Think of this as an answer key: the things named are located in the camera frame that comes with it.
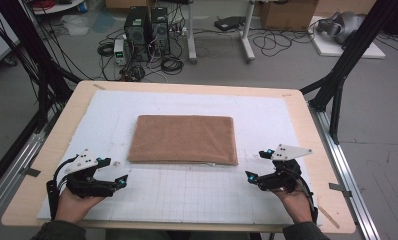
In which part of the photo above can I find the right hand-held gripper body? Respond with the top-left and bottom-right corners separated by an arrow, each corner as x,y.
257,143 -> 314,194

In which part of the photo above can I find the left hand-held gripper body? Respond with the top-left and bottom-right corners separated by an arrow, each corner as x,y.
66,148 -> 119,199

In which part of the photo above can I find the brown towel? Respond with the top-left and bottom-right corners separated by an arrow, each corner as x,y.
127,114 -> 240,167

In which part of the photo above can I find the person's left hand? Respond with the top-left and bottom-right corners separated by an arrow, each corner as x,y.
55,186 -> 106,224

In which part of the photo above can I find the person's right hand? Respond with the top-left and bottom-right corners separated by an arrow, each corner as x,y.
273,186 -> 316,224

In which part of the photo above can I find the grey tape piece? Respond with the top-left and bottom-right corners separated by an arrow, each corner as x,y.
328,182 -> 353,198
20,166 -> 42,178

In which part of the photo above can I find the white foam mat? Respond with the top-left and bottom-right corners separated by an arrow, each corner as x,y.
36,89 -> 324,231

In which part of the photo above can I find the grey power supply unit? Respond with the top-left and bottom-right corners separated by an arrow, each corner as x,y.
113,38 -> 128,66

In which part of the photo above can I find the white desk leg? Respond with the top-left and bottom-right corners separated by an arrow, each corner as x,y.
240,0 -> 256,64
186,0 -> 198,65

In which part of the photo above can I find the white floor board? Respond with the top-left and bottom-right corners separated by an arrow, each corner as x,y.
308,15 -> 386,60

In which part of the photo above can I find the flat black device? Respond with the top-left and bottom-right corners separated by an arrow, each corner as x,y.
214,15 -> 246,33

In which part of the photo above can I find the black computer tower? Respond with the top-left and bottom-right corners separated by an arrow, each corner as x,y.
150,6 -> 171,56
124,5 -> 151,63

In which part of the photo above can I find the clear plastic sheet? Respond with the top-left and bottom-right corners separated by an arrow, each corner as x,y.
60,14 -> 91,37

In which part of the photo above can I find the large cardboard box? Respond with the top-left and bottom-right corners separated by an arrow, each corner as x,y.
260,0 -> 320,32

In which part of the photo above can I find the grey rounded device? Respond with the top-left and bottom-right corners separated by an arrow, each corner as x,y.
316,11 -> 366,46

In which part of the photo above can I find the white round table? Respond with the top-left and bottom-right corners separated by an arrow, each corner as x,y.
31,0 -> 86,16

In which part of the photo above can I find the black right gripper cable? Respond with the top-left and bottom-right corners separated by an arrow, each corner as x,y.
296,176 -> 320,224

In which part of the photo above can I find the aluminium rail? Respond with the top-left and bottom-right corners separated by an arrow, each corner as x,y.
308,101 -> 381,240
0,109 -> 60,228

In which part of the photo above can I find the tangle of cables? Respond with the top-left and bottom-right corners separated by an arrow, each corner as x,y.
120,64 -> 146,83

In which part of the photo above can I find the loose black floor cable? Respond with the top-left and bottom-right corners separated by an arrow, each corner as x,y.
251,28 -> 316,58

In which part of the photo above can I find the coiled black cable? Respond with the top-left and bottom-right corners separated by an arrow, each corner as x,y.
160,55 -> 185,76
96,41 -> 116,58

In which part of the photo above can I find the black metal frame stand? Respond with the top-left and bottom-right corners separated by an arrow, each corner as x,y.
299,0 -> 398,145
0,0 -> 83,134

